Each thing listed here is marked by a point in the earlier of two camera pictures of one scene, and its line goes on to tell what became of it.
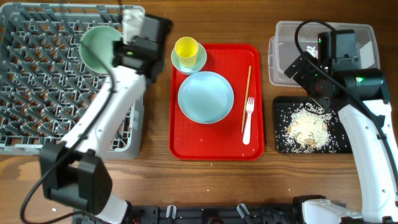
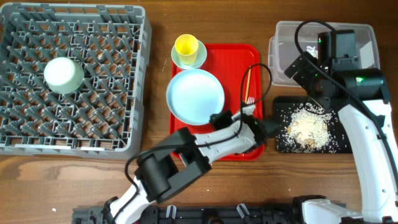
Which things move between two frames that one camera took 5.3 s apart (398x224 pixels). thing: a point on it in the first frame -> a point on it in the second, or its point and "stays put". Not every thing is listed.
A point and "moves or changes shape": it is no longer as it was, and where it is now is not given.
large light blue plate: [206, 97] moves or changes shape
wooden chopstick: [246, 99] stays put
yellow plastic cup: [186, 48] stays put
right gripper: [301, 76] stays put
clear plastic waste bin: [282, 50] stays put
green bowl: [96, 47] -> [64, 75]
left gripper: [120, 46] -> [219, 119]
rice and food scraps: [305, 129] stays put
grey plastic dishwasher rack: [45, 86] stays put
